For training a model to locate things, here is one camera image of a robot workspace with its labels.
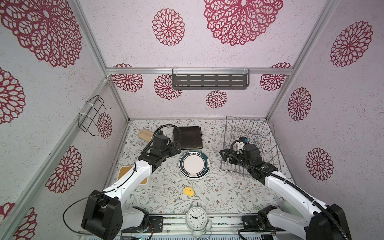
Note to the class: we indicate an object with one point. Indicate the pale green bottle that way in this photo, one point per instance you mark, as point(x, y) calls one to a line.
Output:
point(289, 208)

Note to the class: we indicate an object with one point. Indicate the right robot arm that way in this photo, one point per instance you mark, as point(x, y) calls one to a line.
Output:
point(317, 220)

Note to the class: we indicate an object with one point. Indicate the yellow small piece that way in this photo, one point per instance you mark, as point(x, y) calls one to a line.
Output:
point(189, 191)

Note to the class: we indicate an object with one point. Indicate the grey wall shelf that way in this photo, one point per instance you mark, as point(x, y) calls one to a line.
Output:
point(189, 81)

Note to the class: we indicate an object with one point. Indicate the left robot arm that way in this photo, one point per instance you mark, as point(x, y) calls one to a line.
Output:
point(105, 215)

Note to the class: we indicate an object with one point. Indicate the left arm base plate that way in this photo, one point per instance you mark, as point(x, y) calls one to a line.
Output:
point(150, 224)

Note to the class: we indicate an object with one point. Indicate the white alarm clock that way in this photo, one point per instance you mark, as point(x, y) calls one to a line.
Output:
point(198, 223)

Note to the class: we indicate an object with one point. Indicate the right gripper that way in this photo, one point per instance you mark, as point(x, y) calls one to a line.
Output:
point(233, 153)

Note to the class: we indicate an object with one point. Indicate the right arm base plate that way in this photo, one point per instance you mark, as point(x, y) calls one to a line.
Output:
point(251, 223)

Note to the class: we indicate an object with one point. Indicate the black wire wall basket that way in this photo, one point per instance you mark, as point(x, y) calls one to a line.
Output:
point(96, 121)

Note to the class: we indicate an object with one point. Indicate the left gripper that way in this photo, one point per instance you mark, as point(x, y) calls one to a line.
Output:
point(173, 151)

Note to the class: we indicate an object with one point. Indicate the wire dish rack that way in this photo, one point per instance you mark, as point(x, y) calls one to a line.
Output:
point(262, 147)

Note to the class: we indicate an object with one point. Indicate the tan sponge block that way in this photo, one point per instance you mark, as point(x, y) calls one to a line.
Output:
point(145, 135)

